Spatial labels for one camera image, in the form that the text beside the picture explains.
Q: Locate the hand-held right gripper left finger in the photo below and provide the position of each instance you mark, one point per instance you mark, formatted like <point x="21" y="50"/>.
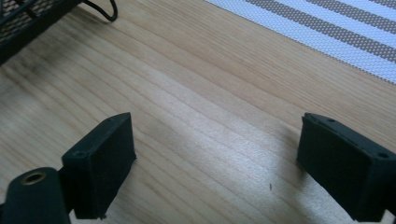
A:
<point x="96" y="168"/>

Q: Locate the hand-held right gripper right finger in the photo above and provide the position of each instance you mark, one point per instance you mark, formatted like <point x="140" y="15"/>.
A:
<point x="342" y="174"/>

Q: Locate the grey and white striped placemat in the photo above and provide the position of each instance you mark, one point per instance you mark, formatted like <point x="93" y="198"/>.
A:
<point x="327" y="28"/>

